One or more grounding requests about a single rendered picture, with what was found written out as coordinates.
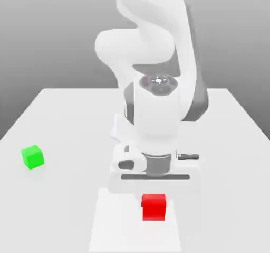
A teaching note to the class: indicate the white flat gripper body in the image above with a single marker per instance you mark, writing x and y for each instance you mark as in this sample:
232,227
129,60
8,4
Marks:
155,184

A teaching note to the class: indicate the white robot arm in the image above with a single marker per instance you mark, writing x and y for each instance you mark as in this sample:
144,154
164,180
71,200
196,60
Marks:
156,113

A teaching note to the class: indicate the small red cube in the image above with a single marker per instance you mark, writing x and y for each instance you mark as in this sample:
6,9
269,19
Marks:
154,207

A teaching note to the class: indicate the small green cube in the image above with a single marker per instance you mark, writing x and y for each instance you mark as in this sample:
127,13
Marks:
32,157

